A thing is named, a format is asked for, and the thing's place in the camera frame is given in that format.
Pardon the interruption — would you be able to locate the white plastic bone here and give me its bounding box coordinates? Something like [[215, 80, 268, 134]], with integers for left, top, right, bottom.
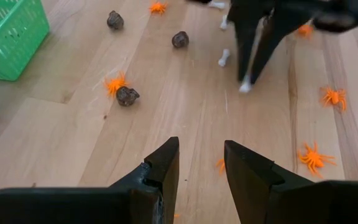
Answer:
[[208, 0, 227, 9], [239, 74, 253, 93], [218, 48, 231, 68], [219, 14, 229, 31]]

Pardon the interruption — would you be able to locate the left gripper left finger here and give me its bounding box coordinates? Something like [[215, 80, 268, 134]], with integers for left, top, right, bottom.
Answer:
[[0, 136, 180, 224]]

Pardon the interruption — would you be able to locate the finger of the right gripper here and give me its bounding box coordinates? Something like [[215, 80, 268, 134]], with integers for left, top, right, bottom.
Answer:
[[249, 12, 310, 85], [233, 14, 259, 82]]

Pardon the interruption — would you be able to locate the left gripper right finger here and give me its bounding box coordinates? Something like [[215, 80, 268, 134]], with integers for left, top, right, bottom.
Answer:
[[224, 139, 358, 224]]

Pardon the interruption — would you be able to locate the green plastic basket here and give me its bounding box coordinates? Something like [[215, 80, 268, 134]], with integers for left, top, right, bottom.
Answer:
[[0, 0, 50, 82]]

